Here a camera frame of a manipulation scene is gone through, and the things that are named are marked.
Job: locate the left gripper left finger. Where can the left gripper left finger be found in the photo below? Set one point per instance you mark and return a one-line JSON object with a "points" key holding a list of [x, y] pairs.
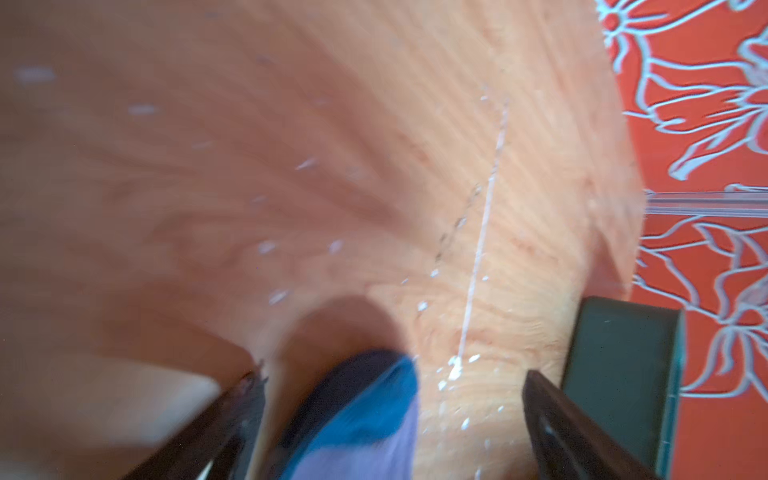
{"points": [[219, 443]]}

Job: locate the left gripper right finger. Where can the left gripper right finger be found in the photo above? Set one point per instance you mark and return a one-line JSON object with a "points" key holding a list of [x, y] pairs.
{"points": [[566, 443]]}

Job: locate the green compartment tray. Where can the green compartment tray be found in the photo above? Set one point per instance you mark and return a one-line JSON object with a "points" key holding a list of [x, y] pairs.
{"points": [[624, 370]]}

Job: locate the purple sock with yellow cuff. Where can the purple sock with yellow cuff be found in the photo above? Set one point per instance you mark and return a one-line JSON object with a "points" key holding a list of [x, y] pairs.
{"points": [[360, 422]]}

